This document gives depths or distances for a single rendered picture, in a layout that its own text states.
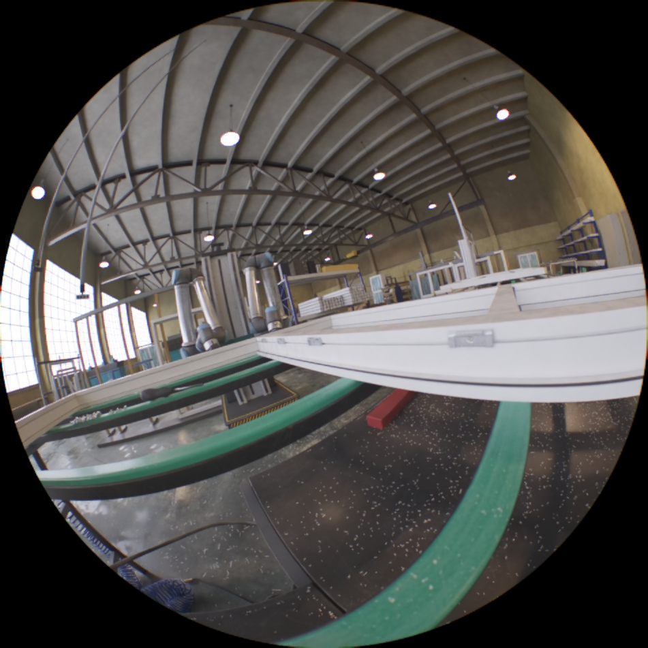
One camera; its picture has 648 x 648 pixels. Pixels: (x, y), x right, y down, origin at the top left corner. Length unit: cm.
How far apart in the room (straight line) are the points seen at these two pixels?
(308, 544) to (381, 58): 891
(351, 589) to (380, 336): 41
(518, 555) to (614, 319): 34
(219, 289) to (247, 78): 705
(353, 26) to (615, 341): 792
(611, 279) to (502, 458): 62
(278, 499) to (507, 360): 50
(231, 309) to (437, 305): 165
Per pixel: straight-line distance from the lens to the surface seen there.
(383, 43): 837
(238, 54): 755
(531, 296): 62
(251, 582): 114
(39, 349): 958
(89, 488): 37
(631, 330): 26
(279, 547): 49
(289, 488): 53
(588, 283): 67
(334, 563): 41
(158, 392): 60
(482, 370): 22
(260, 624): 44
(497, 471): 15
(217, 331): 134
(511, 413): 20
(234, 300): 187
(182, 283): 154
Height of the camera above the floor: 98
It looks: 4 degrees down
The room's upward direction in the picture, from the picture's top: 14 degrees counter-clockwise
